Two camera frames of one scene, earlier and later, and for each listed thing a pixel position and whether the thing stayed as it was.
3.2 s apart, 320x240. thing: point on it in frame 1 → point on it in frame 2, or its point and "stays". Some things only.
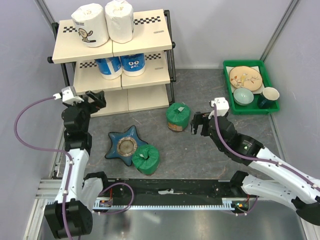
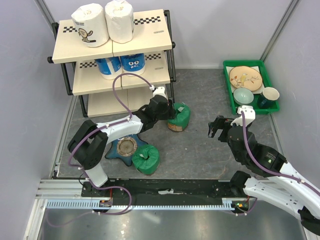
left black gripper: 98,98 → 170,112
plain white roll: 120,20 stays
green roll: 178,116 stays
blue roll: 110,68 stays
